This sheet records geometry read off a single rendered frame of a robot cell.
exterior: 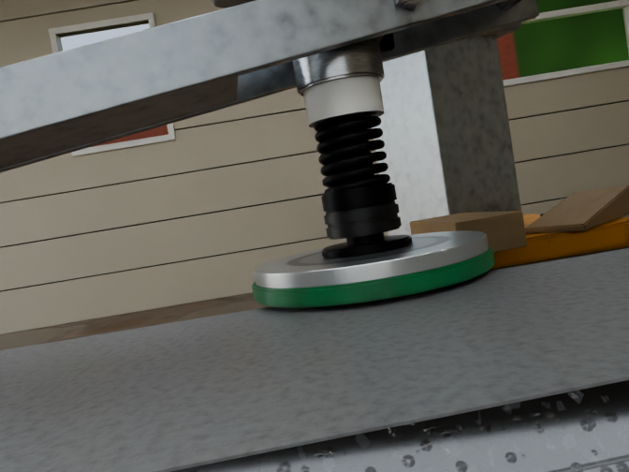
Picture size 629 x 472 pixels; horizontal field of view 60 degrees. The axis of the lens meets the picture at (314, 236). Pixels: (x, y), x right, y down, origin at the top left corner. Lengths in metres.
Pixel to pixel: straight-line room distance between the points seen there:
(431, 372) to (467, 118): 0.84
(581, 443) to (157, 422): 0.17
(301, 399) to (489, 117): 0.91
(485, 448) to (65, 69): 0.38
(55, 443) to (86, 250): 6.60
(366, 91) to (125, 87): 0.20
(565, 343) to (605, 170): 7.04
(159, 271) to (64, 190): 1.42
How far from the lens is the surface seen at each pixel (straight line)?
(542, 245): 0.93
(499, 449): 0.21
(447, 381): 0.24
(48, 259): 7.03
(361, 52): 0.49
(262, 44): 0.45
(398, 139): 1.09
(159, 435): 0.24
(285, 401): 0.25
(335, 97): 0.48
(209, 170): 6.47
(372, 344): 0.31
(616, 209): 1.05
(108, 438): 0.25
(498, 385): 0.23
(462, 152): 1.04
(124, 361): 0.39
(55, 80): 0.46
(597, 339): 0.28
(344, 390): 0.25
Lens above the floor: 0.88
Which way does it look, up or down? 3 degrees down
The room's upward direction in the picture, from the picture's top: 9 degrees counter-clockwise
